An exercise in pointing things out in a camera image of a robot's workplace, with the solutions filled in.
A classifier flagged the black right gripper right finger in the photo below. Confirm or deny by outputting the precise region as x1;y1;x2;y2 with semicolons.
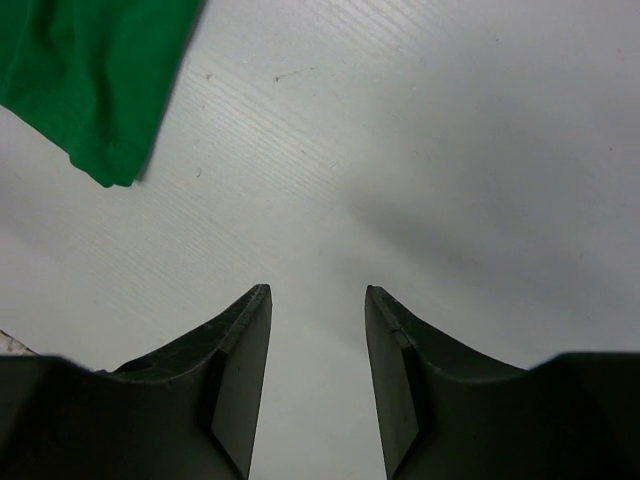
365;286;639;479

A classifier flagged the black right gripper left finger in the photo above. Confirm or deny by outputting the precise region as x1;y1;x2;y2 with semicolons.
1;284;272;479

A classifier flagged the green t shirt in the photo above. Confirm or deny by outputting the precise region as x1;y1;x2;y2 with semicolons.
1;0;203;188

